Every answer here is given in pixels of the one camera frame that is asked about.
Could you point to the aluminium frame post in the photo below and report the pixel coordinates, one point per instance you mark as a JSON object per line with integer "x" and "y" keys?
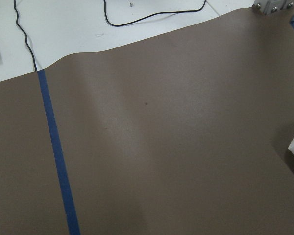
{"x": 271, "y": 6}

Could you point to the brown paper table mat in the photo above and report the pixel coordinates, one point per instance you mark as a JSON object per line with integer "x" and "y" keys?
{"x": 185, "y": 133}

